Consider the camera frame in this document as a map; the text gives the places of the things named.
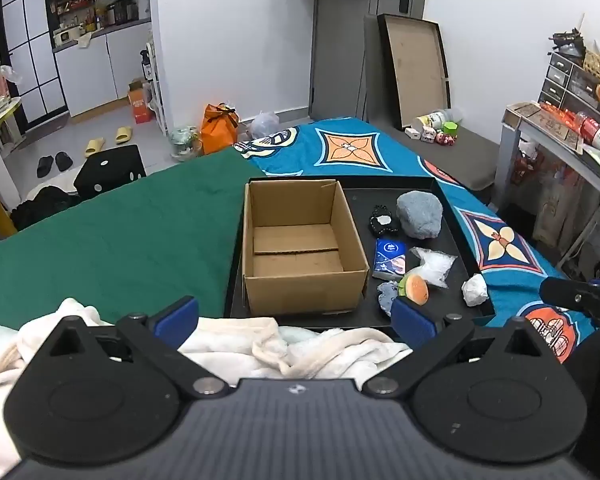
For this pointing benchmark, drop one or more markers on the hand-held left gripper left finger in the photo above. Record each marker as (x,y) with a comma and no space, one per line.
(177,317)

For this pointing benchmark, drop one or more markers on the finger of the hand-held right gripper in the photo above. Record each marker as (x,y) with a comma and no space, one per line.
(570,292)

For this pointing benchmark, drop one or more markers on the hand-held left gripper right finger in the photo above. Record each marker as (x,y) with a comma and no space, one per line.
(410,321)

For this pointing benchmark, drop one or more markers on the blue denim cloth scrap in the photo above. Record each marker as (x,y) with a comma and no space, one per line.
(387,297)

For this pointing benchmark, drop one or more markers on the clear plastic bag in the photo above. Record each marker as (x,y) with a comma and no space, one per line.
(435,267)

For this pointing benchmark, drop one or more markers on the blue tissue pack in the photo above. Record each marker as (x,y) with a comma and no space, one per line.
(389,259)

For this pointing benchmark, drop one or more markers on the white paper ball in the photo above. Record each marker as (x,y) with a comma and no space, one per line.
(474,290)

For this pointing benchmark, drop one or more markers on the black shallow tray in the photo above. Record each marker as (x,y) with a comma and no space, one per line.
(450,240)

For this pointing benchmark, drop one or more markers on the grey fluffy plush ball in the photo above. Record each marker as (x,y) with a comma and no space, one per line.
(420,214)

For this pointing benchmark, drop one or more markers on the brown cardboard box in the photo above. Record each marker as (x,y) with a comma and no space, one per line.
(300,290)

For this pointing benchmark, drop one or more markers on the white fleece blanket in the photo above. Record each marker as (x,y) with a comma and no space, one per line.
(230,345)

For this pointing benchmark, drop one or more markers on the beige bag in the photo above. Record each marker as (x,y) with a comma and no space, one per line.
(557,215)

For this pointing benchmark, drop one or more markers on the green bed sheet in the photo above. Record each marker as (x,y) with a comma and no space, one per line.
(130,240)

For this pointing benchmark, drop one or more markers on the black dice stool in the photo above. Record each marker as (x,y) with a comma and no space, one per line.
(110,172)

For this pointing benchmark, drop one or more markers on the red and white cup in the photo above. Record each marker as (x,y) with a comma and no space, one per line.
(595,132)

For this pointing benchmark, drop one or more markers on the grey desk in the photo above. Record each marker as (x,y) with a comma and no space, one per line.
(540,132)

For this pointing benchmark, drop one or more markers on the blue patterned bed sheet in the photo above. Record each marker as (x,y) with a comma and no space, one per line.
(395,155)

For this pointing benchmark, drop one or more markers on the glass jar with plant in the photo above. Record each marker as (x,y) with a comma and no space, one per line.
(185,144)

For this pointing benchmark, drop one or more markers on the dark clothes pile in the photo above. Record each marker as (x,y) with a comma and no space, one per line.
(40,207)

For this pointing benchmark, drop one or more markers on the pink small figure toy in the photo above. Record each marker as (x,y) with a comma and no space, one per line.
(446,139)

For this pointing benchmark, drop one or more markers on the white small box toy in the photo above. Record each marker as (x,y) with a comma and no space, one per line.
(414,134)

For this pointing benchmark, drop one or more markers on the orange gift bag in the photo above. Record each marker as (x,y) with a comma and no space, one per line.
(219,132)

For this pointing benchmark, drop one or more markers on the yellow slipper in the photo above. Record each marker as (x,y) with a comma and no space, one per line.
(95,146)
(124,135)

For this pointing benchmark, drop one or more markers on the black slipper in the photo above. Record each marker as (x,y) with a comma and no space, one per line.
(63,161)
(45,166)

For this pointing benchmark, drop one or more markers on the green toy block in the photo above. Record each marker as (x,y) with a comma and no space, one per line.
(450,128)

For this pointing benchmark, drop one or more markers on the white plastic bag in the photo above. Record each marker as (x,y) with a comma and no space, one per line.
(264,125)

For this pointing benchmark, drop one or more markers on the grey drawer organizer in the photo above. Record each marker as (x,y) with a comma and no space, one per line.
(560,77)

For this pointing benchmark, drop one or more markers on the orange cardboard box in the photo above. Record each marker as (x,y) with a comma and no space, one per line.
(141,105)

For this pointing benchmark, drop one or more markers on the black framed wooden board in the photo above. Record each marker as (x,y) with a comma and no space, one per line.
(415,70)

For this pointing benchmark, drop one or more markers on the spray bottle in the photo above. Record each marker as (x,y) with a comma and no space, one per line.
(146,66)

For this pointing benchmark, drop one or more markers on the white kitchen cabinet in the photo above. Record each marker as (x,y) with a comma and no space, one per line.
(95,70)

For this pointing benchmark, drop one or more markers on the grey door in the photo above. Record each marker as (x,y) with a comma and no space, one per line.
(340,50)

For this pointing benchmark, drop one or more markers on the rice cooker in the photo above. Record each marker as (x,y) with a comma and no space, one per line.
(121,11)

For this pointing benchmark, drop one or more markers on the black framed glass door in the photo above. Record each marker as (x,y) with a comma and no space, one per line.
(30,35)

